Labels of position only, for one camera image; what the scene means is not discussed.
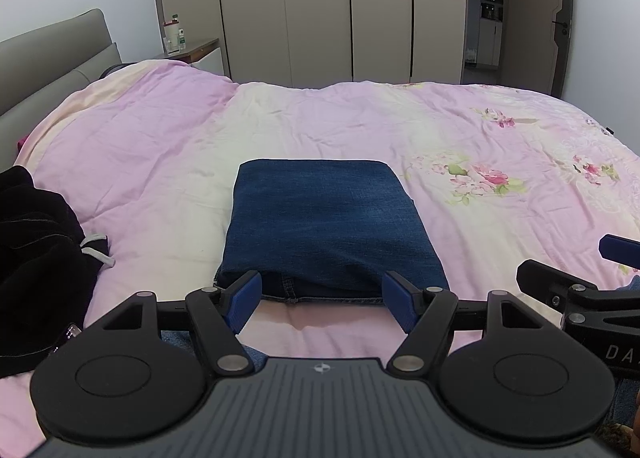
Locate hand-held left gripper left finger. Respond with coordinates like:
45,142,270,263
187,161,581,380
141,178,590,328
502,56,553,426
95,270,263,376

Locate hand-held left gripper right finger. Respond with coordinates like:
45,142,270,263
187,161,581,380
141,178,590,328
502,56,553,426
382,270,548,376

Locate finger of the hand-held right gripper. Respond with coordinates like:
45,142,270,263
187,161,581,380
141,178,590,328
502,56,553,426
599,234,640,269
516,260,640,313

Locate blue denim pants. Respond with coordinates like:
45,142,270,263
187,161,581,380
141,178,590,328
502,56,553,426
213,159,451,306

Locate person's worn blue jeans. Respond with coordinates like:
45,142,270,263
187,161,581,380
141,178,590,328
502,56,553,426
160,275,640,439

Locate pink floral blanket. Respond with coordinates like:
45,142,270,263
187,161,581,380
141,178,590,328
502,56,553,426
0,60,640,458

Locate wooden nightstand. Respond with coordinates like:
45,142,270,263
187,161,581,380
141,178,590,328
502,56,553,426
152,38,224,76

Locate hallway cabinet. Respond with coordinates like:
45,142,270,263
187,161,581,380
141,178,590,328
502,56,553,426
478,0,504,69

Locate beige wardrobe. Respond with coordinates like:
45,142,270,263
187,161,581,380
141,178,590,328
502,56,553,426
150,0,468,87

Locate grey padded headboard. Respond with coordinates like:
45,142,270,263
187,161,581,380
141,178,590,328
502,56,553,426
0,8,123,159

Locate black garment with grey drawstring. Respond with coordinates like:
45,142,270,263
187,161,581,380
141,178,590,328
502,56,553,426
0,165,117,379

